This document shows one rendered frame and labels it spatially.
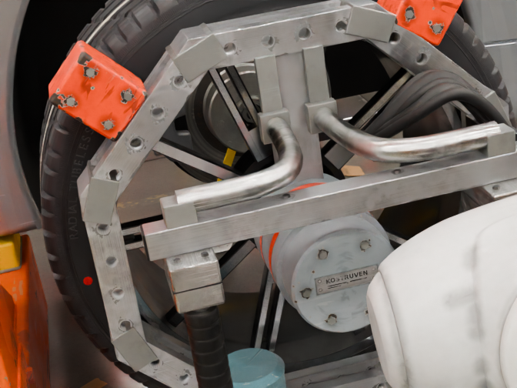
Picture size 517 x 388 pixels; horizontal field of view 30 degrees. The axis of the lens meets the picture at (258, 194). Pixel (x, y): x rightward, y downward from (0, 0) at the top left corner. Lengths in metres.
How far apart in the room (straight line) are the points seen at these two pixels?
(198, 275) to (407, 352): 0.47
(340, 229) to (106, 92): 0.30
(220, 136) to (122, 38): 0.55
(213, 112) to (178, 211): 0.74
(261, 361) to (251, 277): 1.81
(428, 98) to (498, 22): 0.69
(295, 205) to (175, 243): 0.13
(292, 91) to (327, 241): 0.20
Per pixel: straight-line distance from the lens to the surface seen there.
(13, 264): 1.69
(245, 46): 1.12
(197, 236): 0.97
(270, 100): 1.13
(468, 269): 0.51
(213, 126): 1.69
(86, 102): 1.11
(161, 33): 1.18
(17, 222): 1.66
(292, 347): 1.43
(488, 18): 1.73
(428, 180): 1.01
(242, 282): 2.96
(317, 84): 1.14
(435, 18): 1.18
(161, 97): 1.11
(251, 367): 1.16
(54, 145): 1.22
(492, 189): 1.03
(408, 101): 1.09
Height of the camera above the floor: 1.36
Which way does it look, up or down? 22 degrees down
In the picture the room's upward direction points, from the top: 9 degrees counter-clockwise
